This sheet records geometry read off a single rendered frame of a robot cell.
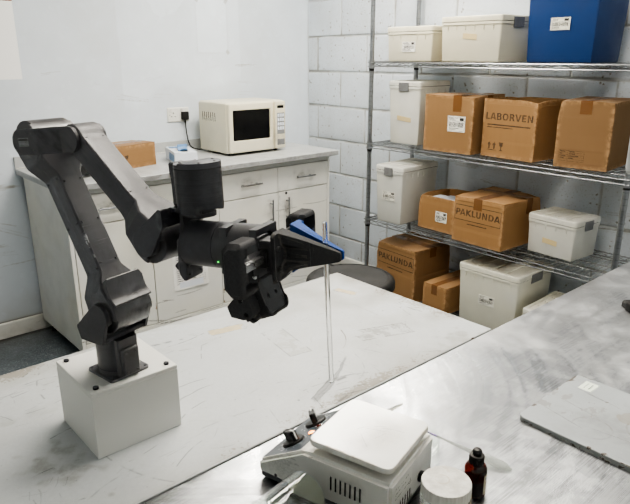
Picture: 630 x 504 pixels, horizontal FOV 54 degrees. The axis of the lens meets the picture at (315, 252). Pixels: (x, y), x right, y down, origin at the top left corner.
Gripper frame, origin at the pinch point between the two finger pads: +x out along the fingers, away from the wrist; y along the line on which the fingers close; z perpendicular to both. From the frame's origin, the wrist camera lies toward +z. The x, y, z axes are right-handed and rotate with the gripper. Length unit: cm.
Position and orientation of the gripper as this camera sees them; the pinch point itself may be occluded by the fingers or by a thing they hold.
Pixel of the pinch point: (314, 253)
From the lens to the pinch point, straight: 70.2
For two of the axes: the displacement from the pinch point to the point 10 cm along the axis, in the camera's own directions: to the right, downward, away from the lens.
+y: -4.2, 2.7, -8.7
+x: 9.1, 0.8, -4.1
